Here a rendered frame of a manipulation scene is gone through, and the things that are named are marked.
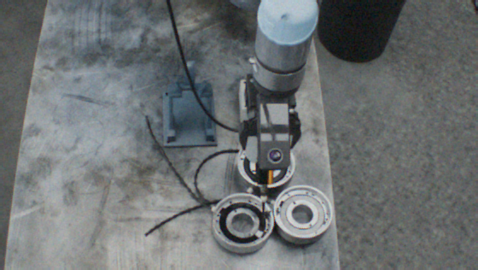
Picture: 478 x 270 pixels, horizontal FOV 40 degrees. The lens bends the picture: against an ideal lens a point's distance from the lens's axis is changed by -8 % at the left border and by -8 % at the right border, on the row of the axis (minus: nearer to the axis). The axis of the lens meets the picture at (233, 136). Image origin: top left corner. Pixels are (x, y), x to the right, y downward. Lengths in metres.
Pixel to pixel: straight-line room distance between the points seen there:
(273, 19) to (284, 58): 0.07
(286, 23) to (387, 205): 1.45
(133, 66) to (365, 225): 1.05
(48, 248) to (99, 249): 0.10
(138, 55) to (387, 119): 1.21
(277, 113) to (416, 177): 1.38
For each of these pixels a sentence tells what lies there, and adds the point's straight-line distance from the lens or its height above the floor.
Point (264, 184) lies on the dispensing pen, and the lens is 1.17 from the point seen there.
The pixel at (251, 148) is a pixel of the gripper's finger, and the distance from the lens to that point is 1.13.
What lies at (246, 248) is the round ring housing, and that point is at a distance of 1.21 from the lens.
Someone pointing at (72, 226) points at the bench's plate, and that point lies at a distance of 1.27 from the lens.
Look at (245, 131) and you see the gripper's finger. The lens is 1.09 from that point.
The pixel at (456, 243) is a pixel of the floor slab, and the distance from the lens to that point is 2.30.
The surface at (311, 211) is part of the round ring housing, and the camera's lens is 1.27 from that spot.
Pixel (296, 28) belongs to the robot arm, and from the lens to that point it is 0.90.
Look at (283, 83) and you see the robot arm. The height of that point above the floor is 1.16.
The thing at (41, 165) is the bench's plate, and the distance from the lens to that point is 1.34.
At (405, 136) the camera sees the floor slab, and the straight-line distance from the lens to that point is 2.45.
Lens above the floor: 1.92
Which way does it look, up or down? 56 degrees down
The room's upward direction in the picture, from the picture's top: 7 degrees clockwise
